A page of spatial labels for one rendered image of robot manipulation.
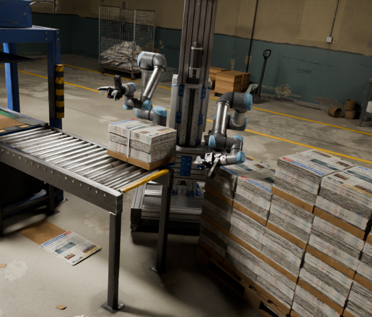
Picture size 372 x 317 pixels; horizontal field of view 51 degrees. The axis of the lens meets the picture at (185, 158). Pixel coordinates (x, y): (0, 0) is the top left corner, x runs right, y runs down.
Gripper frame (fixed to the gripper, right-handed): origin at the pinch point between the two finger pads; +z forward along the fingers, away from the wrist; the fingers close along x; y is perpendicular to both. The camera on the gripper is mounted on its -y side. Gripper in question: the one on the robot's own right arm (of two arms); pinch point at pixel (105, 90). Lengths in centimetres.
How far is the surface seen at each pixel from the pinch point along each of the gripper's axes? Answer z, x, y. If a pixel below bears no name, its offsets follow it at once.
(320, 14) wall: -693, -33, -79
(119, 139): 6.2, -20.9, 26.5
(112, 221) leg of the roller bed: 51, -51, 55
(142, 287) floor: 23, -67, 116
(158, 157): 3, -49, 29
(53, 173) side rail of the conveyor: 43, 0, 47
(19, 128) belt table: -2, 75, 55
